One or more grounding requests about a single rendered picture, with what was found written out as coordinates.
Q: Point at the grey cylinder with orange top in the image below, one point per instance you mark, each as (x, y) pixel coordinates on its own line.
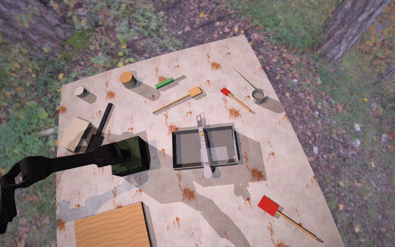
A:
(128, 80)

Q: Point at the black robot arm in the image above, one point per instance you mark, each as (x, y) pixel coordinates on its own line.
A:
(36, 168)

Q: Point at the orange flat paddle with long handle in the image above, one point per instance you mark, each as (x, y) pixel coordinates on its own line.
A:
(192, 92)

